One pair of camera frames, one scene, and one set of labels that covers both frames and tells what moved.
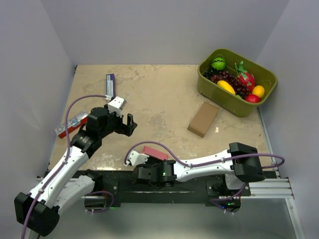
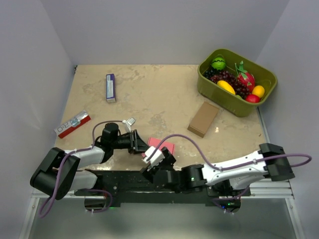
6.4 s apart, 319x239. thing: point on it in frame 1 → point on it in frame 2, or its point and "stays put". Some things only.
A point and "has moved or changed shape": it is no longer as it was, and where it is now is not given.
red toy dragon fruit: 244,77 stays put
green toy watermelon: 218,63 stays put
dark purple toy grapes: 217,75 stays put
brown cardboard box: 202,121 stays put
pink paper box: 155,153 has moved or changed shape
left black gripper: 123,129 → 136,143
